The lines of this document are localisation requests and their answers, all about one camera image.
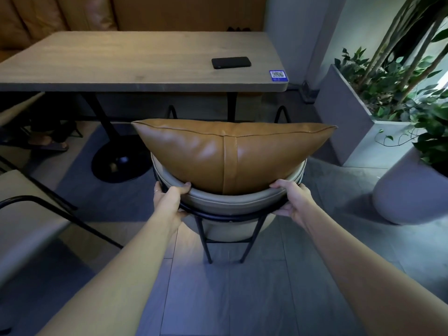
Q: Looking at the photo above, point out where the dark sandal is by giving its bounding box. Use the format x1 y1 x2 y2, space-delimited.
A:
30 141 69 153

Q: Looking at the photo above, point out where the grey rectangular planter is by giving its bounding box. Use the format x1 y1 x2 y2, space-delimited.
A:
313 64 419 165

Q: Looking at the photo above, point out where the brown leather bench sofa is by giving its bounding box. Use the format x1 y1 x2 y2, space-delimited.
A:
0 0 266 123

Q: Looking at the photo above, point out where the person's left hand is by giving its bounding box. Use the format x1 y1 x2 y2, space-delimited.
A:
153 181 192 231

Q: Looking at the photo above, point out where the tan leather cushion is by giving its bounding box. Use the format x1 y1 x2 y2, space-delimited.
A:
131 118 338 196

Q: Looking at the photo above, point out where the wooden table with black base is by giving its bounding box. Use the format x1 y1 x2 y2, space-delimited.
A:
0 31 289 184

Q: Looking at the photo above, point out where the black smartphone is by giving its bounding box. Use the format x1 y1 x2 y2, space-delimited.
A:
211 56 252 70

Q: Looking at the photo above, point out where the person's right forearm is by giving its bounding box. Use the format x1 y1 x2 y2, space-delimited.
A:
301 211 448 336

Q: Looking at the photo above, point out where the green leafy potted plant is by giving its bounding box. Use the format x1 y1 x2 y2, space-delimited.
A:
375 91 448 175

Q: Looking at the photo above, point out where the white round plant pot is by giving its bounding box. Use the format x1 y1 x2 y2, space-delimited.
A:
372 147 448 226

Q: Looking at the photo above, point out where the person's left forearm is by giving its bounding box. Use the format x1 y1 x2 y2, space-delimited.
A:
35 215 179 336

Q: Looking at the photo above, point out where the person's right hand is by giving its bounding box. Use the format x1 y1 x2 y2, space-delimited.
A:
269 180 318 231

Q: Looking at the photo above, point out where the leafy plant with pale stems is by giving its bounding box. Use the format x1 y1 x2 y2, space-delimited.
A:
334 0 448 121

